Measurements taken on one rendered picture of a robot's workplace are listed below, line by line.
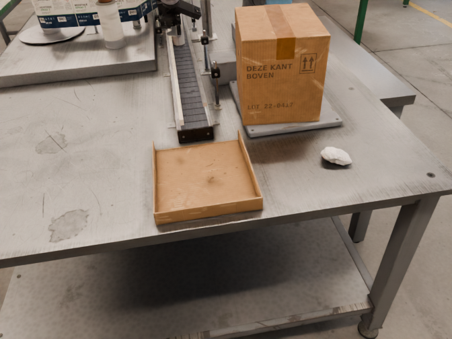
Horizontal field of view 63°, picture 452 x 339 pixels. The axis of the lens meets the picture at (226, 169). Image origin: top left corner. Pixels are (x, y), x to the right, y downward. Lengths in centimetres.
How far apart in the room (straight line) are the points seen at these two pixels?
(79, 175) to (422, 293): 149
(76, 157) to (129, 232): 37
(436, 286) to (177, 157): 133
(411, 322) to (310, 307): 50
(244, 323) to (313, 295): 28
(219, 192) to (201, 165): 12
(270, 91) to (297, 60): 12
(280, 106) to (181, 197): 42
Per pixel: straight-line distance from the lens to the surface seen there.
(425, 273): 198
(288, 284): 152
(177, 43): 170
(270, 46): 105
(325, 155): 105
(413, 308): 185
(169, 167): 105
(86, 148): 121
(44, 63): 176
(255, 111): 114
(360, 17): 363
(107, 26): 174
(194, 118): 116
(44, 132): 136
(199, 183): 98
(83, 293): 162
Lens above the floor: 148
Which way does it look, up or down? 40 degrees down
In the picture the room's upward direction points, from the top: 3 degrees counter-clockwise
